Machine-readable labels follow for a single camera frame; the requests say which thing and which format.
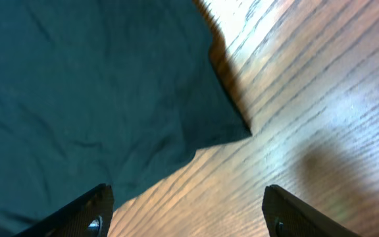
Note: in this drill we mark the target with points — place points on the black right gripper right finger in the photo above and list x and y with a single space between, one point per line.
287 215

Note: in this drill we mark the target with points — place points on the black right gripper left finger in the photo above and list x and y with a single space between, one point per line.
89 215

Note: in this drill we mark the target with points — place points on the black shorts with white waistband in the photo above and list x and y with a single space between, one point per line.
102 91

